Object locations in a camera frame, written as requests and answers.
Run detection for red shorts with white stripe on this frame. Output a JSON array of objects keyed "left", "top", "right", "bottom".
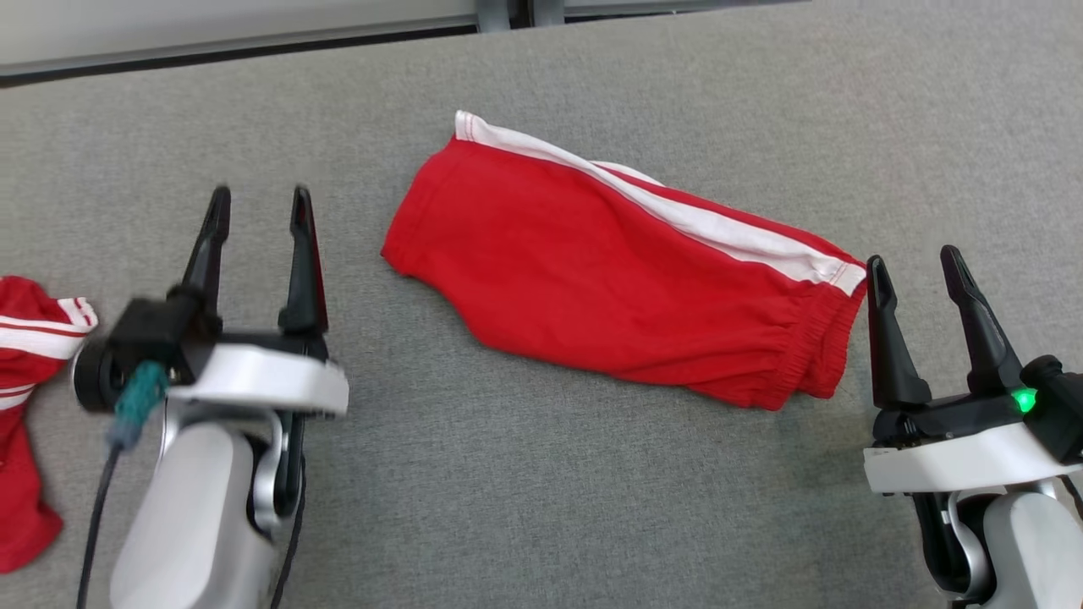
[{"left": 381, "top": 110, "right": 869, "bottom": 412}]

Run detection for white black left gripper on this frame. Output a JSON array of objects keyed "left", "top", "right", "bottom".
[{"left": 165, "top": 186, "right": 349, "bottom": 420}]

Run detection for left black cable teal plug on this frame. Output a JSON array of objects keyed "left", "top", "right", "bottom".
[{"left": 76, "top": 362, "right": 171, "bottom": 609}]

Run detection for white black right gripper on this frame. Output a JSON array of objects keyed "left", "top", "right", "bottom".
[{"left": 863, "top": 245, "right": 1069, "bottom": 497}]

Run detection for red basketball jersey with lettering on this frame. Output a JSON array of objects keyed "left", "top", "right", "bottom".
[{"left": 0, "top": 276, "right": 99, "bottom": 574}]

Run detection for grey partition post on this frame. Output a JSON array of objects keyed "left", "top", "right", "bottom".
[{"left": 476, "top": 0, "right": 566, "bottom": 33}]

